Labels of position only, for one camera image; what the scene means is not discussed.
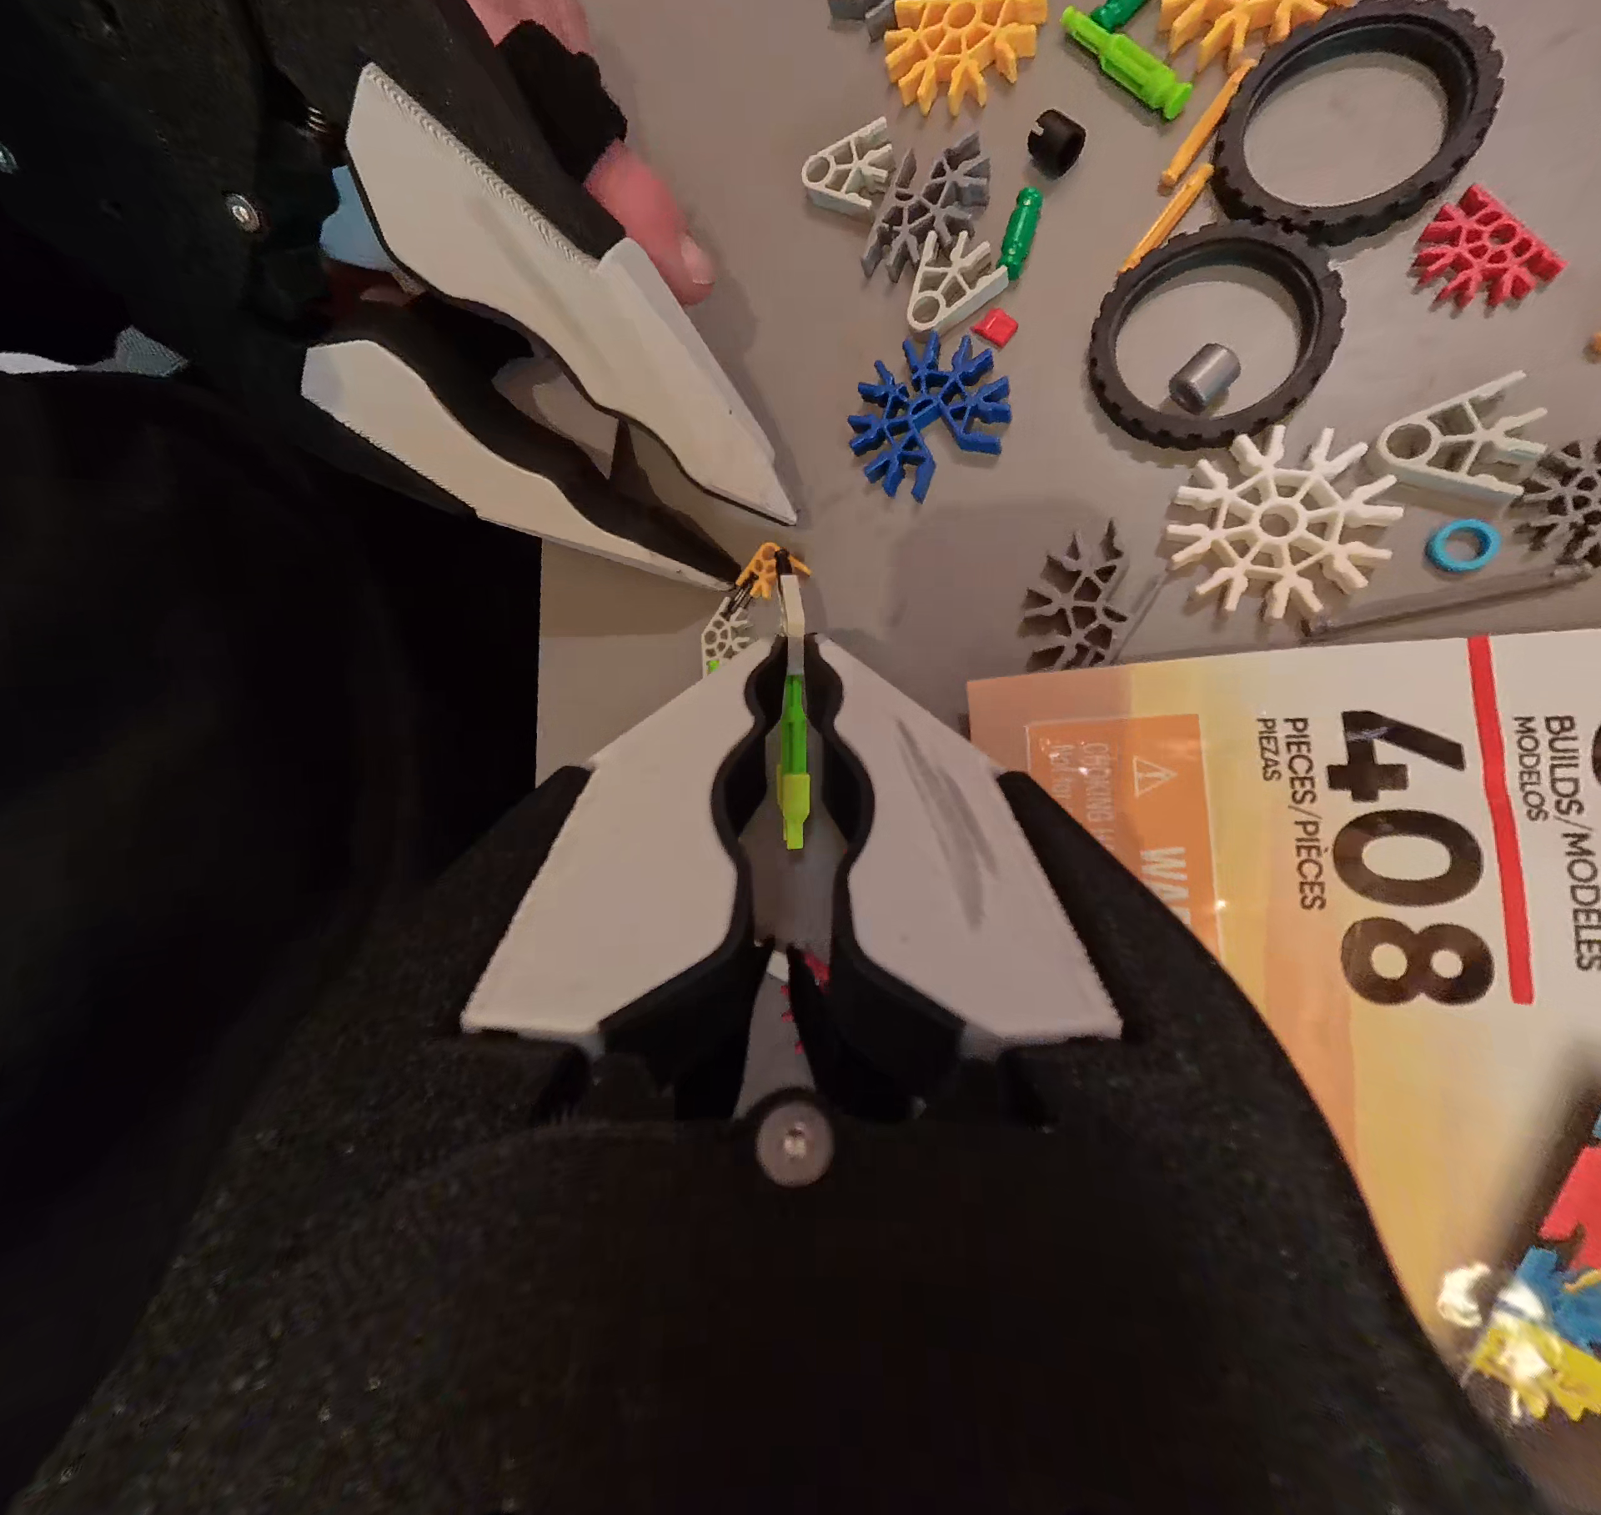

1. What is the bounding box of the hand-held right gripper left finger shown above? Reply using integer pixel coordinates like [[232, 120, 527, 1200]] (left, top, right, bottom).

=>
[[460, 637, 787, 1050]]

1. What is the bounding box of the grey spacer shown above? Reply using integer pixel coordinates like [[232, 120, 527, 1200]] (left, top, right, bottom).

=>
[[1166, 342, 1242, 415]]

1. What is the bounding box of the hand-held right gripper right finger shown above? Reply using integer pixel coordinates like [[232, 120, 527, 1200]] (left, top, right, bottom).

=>
[[809, 635, 1122, 1059]]

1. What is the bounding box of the small dark snowflake connector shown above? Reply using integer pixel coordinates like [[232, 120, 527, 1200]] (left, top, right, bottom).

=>
[[1506, 439, 1601, 565]]

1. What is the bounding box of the short yellow rod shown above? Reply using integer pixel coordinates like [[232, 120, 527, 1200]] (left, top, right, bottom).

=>
[[1155, 57, 1258, 190], [1117, 162, 1216, 275]]

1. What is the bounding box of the lime green rod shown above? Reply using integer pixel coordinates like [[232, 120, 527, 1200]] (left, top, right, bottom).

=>
[[1061, 5, 1195, 122]]

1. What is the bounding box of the light grey fan connector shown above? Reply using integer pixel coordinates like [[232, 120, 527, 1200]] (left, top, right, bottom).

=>
[[904, 232, 1012, 335], [1365, 368, 1551, 509], [799, 117, 895, 220]]

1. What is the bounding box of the person's left hand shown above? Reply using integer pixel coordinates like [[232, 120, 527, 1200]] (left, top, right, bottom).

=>
[[387, 0, 717, 305]]

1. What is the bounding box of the red half connector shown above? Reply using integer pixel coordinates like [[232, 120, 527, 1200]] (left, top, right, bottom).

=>
[[1414, 183, 1567, 316]]

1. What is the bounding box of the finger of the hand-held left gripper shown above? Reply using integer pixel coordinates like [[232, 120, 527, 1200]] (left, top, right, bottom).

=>
[[300, 338, 740, 591], [343, 64, 797, 528]]

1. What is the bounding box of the white snowflake connector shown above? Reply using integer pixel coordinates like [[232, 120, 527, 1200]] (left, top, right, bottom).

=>
[[1162, 424, 1405, 626]]

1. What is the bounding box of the blue connector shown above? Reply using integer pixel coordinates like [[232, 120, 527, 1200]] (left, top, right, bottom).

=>
[[846, 330, 1012, 504]]

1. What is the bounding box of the thin grey rod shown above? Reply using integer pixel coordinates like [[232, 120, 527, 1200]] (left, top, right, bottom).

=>
[[1300, 558, 1601, 640]]

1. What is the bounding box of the black tyre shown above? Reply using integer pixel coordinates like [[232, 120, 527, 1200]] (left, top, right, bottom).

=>
[[1209, 0, 1506, 246], [1085, 218, 1347, 450]]

